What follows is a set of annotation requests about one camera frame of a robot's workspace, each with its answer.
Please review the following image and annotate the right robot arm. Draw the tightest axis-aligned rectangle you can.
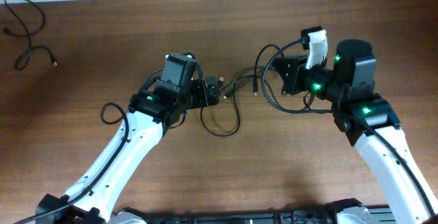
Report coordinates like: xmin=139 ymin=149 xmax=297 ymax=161
xmin=267 ymin=39 xmax=437 ymax=223

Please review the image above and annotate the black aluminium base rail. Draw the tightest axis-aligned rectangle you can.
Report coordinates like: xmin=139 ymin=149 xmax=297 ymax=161
xmin=112 ymin=198 xmax=398 ymax=224

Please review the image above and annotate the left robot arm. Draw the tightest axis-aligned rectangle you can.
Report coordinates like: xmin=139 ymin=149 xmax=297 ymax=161
xmin=33 ymin=53 xmax=218 ymax=223

